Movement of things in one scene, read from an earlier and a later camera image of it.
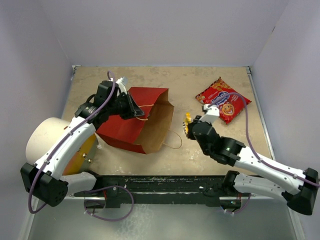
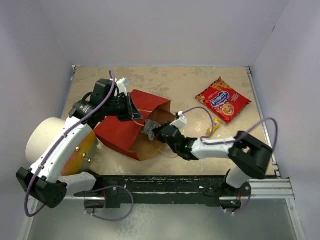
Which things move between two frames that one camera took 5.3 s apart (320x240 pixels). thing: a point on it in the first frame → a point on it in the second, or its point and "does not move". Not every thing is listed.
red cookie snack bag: (229, 107) does not move
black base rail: (210, 189) does not move
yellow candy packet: (187, 120) → (217, 122)
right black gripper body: (191, 135) → (160, 137)
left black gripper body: (121, 107) does not move
